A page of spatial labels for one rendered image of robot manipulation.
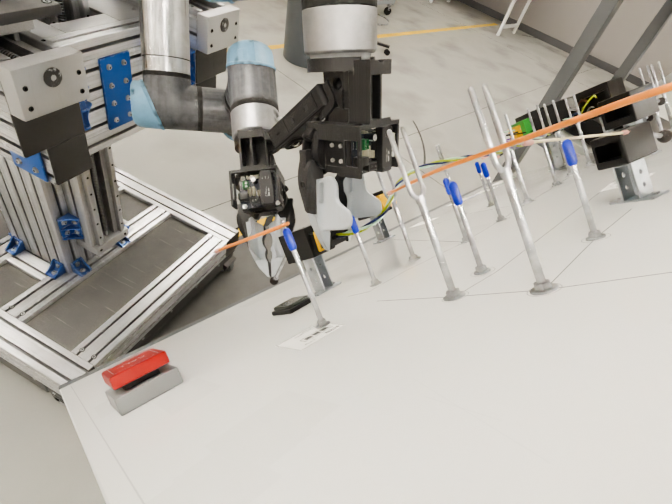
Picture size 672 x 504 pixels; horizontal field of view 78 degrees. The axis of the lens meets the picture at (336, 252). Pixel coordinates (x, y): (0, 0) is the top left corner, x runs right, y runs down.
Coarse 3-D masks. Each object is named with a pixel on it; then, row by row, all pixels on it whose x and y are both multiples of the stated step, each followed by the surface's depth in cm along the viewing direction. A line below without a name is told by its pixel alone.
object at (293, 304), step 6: (288, 300) 54; (294, 300) 52; (300, 300) 52; (306, 300) 52; (276, 306) 53; (282, 306) 51; (288, 306) 50; (294, 306) 51; (300, 306) 51; (276, 312) 52; (282, 312) 51; (288, 312) 50
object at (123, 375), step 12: (132, 360) 39; (144, 360) 37; (156, 360) 38; (168, 360) 38; (108, 372) 38; (120, 372) 36; (132, 372) 36; (144, 372) 37; (156, 372) 38; (108, 384) 37; (120, 384) 36; (132, 384) 37
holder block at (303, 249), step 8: (296, 232) 54; (304, 232) 53; (280, 240) 56; (296, 240) 54; (304, 240) 53; (288, 248) 56; (304, 248) 54; (312, 248) 53; (288, 256) 56; (304, 256) 54; (312, 256) 53
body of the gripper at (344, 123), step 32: (320, 64) 41; (352, 64) 40; (384, 64) 41; (352, 96) 42; (320, 128) 44; (352, 128) 41; (384, 128) 44; (320, 160) 45; (352, 160) 43; (384, 160) 45
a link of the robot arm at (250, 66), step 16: (240, 48) 63; (256, 48) 64; (240, 64) 63; (256, 64) 63; (272, 64) 66; (240, 80) 63; (256, 80) 63; (272, 80) 65; (240, 96) 62; (256, 96) 62; (272, 96) 64
